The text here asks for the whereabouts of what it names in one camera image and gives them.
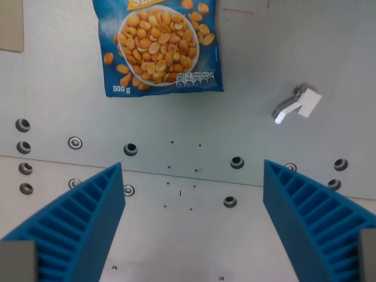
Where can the silver bolt head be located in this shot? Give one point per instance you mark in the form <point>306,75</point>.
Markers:
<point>128,189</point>
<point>74,183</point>
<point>75,143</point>
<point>290,167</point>

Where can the blue peanut bag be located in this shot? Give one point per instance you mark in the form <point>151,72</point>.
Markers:
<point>160,47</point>

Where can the small white metal bracket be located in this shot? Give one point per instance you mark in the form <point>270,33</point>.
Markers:
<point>297,104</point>

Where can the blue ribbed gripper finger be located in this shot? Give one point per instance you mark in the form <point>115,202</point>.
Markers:
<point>73,223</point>
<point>308,217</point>

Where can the beige board corner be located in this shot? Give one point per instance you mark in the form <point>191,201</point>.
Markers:
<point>11,25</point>

